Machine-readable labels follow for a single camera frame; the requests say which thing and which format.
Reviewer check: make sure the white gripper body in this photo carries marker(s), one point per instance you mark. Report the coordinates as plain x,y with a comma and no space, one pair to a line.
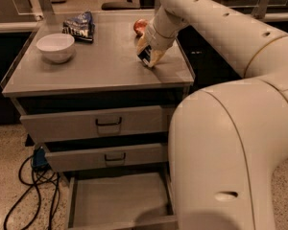
154,38

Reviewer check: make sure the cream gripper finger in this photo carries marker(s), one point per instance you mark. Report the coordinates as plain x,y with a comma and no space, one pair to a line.
155,57
142,46

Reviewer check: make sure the dark rxbar blueberry wrapper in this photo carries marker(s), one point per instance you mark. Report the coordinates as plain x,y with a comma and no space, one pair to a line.
145,56

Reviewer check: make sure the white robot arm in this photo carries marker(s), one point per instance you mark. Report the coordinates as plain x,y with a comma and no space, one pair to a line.
226,140

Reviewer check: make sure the grey top drawer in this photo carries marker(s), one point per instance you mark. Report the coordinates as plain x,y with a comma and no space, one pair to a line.
79,125

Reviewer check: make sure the grey drawer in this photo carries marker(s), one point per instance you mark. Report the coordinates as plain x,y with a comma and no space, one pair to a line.
121,199
86,159
79,125

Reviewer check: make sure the grey drawer cabinet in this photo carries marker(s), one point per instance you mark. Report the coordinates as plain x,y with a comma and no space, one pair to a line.
105,74

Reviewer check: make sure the grey middle drawer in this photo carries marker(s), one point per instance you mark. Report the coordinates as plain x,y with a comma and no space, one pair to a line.
86,159

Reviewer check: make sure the grey bottom drawer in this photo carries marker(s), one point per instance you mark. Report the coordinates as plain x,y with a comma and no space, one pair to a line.
121,199

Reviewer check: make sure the red soda can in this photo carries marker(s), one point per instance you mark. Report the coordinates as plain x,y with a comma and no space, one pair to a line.
139,26

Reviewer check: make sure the black chair base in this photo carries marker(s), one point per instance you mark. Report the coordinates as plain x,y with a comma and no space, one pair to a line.
122,5

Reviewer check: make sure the dark low cabinet right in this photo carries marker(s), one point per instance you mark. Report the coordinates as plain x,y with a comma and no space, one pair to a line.
208,61

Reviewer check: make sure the blue chip bag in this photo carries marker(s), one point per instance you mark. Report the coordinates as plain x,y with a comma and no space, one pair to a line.
81,27

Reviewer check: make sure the white ceramic bowl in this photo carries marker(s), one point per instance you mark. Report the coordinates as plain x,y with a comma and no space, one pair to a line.
57,48

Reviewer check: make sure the blue power adapter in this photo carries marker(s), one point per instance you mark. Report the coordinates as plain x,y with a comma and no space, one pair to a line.
39,162

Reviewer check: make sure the black top drawer handle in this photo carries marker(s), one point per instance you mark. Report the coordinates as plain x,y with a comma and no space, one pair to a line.
108,124

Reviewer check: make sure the black drawer handle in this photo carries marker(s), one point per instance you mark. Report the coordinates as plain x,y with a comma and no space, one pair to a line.
108,124
117,156

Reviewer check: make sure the metal post right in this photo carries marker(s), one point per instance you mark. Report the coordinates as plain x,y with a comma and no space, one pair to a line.
260,9

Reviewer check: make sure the black middle drawer handle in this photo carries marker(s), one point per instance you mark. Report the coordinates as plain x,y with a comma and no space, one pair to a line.
117,156

